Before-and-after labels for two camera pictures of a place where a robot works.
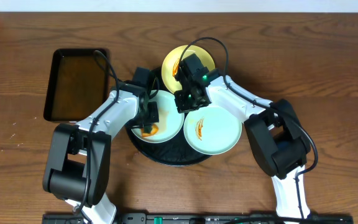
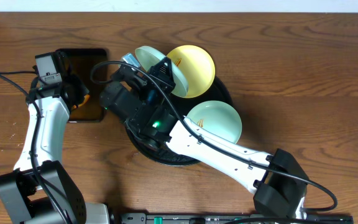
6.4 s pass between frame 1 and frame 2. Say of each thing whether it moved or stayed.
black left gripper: moved
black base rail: stayed
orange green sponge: moved
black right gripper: moved
